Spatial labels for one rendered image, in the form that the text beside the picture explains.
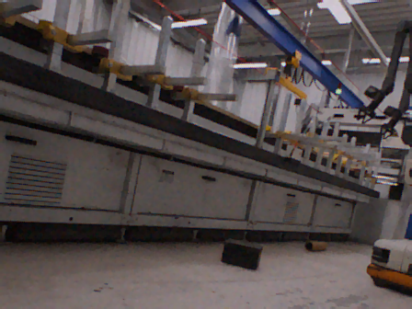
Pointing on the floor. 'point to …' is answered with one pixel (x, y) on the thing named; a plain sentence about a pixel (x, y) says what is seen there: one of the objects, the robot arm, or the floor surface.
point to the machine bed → (143, 177)
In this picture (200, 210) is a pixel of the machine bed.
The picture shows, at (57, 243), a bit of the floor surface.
